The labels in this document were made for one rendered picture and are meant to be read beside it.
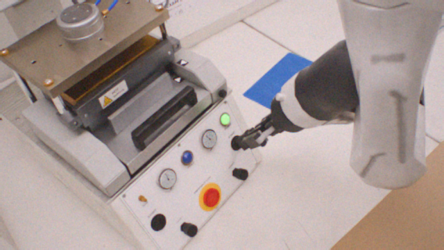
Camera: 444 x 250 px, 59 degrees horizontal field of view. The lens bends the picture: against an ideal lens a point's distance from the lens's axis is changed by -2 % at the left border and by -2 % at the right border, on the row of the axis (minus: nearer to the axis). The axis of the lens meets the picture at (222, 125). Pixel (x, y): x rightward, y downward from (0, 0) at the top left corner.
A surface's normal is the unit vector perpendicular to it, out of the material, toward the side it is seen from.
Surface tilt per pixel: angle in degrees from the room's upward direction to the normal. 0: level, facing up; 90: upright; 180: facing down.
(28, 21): 90
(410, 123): 91
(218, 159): 65
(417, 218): 5
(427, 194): 5
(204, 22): 0
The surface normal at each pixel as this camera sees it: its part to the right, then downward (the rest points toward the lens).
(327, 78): -0.83, 0.25
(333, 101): -0.37, 0.80
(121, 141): -0.10, -0.67
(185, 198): 0.66, 0.10
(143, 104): 0.76, 0.42
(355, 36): -0.81, 0.53
